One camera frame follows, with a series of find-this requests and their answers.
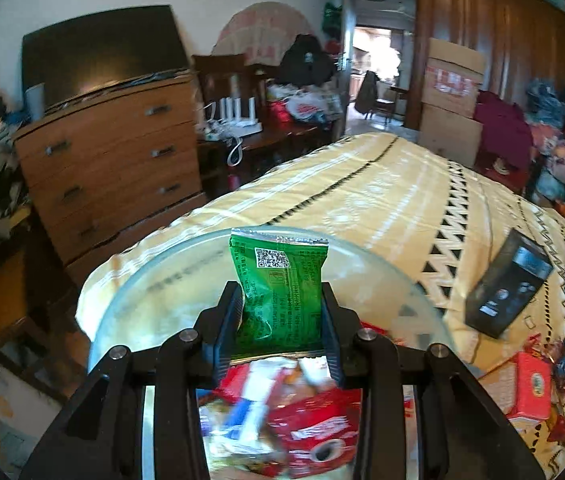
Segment red coffee snack packet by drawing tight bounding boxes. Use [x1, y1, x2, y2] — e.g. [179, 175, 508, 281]
[267, 388, 361, 479]

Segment black flat television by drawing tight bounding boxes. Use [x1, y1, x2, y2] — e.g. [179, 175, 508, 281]
[21, 6, 189, 108]

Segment pile of clothes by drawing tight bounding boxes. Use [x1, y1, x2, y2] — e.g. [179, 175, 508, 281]
[474, 78, 565, 218]

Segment black jacket on chair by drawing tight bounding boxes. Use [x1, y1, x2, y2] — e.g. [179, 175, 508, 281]
[276, 35, 335, 88]

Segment dark wooden chair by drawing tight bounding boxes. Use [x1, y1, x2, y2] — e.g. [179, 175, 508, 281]
[194, 54, 255, 114]

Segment wooden chest of drawers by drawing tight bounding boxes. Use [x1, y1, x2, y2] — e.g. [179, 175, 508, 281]
[14, 76, 206, 285]

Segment clear glass bowl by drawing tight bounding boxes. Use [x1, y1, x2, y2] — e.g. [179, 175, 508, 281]
[87, 225, 459, 480]

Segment black rectangular box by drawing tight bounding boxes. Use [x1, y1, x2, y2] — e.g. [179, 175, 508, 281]
[465, 229, 553, 339]

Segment white wifi router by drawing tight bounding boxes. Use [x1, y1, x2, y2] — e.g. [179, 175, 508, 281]
[203, 96, 263, 142]

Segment stacked cardboard boxes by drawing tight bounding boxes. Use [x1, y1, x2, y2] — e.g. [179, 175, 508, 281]
[418, 38, 486, 168]

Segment red and tan snack box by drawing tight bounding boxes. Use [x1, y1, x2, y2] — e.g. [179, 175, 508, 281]
[479, 351, 551, 422]

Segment green snack packet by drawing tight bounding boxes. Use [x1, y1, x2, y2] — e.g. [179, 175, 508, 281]
[229, 229, 329, 358]

